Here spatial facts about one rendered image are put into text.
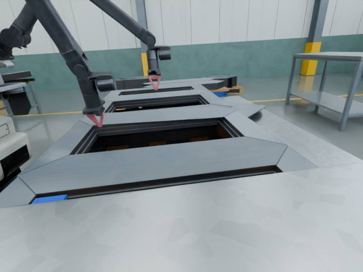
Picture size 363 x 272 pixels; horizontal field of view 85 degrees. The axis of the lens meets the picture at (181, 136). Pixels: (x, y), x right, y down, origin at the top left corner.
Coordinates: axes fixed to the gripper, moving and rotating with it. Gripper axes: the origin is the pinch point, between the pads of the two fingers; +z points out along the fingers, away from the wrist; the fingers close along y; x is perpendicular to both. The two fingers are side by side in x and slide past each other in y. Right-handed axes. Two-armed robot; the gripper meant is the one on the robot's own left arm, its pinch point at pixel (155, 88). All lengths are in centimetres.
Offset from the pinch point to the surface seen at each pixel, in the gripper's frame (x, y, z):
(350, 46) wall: -720, 595, -139
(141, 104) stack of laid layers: 10.5, 19.9, 7.4
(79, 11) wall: 238, 645, -332
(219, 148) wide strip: -18, -55, 24
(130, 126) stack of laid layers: 12.4, -23.2, 16.8
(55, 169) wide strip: 28, -57, 23
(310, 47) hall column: -550, 578, -140
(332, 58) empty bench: -245, 154, -32
